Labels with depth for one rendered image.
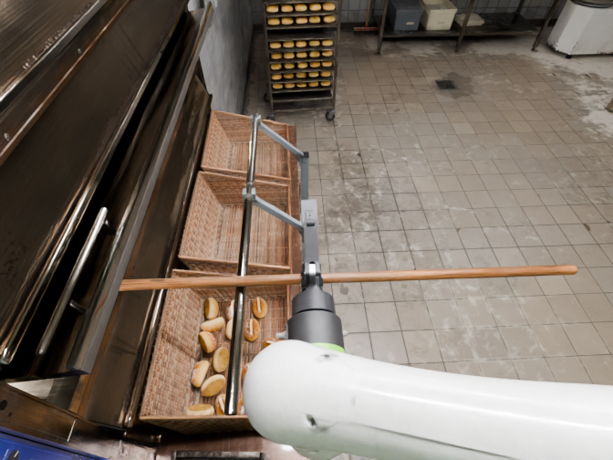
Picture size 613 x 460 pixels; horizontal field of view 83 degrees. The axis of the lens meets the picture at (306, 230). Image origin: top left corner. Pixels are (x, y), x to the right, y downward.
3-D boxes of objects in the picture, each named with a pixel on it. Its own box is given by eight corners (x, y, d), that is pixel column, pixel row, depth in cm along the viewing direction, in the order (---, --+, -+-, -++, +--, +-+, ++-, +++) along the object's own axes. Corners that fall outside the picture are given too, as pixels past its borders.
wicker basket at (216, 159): (210, 203, 202) (198, 166, 181) (218, 144, 238) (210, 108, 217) (293, 199, 204) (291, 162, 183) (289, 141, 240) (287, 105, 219)
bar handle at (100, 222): (65, 363, 61) (57, 364, 62) (120, 223, 83) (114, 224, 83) (40, 351, 57) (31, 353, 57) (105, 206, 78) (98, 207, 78)
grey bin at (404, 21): (392, 31, 450) (396, 10, 432) (385, 16, 482) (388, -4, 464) (420, 30, 451) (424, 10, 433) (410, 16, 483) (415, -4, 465)
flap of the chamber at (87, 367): (90, 374, 62) (-8, 386, 64) (214, 11, 176) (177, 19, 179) (81, 370, 60) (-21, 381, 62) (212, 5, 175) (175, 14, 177)
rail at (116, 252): (81, 370, 60) (70, 371, 60) (212, 5, 175) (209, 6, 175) (73, 366, 59) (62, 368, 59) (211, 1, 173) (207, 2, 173)
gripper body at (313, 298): (290, 308, 55) (290, 261, 61) (292, 331, 62) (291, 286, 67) (337, 308, 55) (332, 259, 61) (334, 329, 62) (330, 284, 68)
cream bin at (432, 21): (425, 30, 451) (430, 10, 433) (414, 16, 483) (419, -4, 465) (451, 29, 453) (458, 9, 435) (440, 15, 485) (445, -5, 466)
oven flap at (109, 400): (119, 430, 98) (58, 416, 84) (206, 98, 212) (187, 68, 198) (132, 428, 97) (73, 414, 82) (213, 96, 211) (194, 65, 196)
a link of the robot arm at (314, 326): (348, 362, 58) (353, 341, 51) (277, 366, 58) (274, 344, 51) (343, 329, 62) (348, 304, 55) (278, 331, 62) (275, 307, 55)
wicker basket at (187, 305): (162, 438, 126) (133, 422, 105) (187, 299, 162) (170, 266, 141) (296, 429, 128) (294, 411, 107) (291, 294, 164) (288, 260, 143)
